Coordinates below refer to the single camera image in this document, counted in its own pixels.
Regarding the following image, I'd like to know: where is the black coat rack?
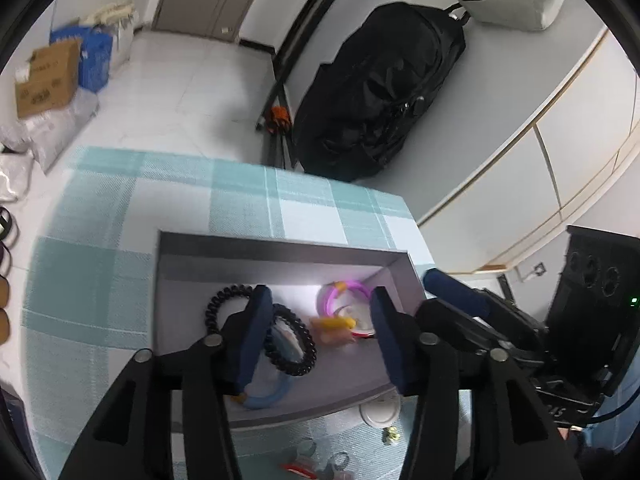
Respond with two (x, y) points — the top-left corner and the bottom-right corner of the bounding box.
(255, 0), (368, 168)

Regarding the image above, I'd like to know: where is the teal plaid tablecloth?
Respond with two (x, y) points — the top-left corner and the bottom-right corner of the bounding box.
(20, 146), (473, 480)

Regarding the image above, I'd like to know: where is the clear plastic wrap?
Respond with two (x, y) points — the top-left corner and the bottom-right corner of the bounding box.
(0, 152), (33, 203)
(0, 87), (101, 176)

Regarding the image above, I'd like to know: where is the white round lid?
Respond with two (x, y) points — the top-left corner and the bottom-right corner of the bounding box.
(359, 394), (402, 429)

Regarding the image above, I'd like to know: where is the black bead bracelet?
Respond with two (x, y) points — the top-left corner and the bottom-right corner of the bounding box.
(262, 303), (318, 377)
(204, 284), (253, 336)

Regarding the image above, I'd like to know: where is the purple bangle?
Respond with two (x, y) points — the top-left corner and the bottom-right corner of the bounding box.
(315, 280), (375, 321)

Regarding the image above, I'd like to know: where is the brown cardboard box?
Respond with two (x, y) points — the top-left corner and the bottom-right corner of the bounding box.
(14, 37), (83, 118)

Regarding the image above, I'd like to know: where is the orange black tool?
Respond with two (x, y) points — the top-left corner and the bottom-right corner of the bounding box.
(267, 105), (292, 133)

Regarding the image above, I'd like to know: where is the black backpack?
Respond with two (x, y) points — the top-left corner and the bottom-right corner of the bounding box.
(292, 1), (471, 183)

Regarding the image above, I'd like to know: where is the orange charm bracelet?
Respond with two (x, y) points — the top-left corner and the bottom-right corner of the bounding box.
(309, 312), (358, 347)

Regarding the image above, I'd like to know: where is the white wall socket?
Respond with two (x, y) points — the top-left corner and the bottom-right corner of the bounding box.
(517, 260), (548, 283)

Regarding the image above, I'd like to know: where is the grey cardboard box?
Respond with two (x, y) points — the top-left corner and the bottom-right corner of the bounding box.
(150, 230), (436, 431)

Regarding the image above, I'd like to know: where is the white round case red bracelet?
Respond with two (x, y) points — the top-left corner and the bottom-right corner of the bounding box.
(345, 302), (380, 339)

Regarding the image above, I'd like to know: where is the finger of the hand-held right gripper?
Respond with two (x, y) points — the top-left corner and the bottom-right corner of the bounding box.
(422, 267), (546, 333)
(415, 299), (503, 356)

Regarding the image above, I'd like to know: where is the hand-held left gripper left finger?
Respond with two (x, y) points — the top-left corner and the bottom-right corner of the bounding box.
(57, 284), (275, 480)

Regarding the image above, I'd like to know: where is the light blue bracelet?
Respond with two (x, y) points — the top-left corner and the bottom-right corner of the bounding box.
(237, 372), (296, 411)

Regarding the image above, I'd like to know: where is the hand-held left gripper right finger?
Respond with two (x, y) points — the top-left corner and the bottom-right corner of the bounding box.
(369, 286), (583, 480)

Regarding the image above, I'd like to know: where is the white plastic bag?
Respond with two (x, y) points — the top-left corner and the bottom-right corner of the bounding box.
(107, 15), (136, 68)

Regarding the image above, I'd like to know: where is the beige canvas bag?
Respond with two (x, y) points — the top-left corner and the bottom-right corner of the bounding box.
(82, 0), (138, 28)

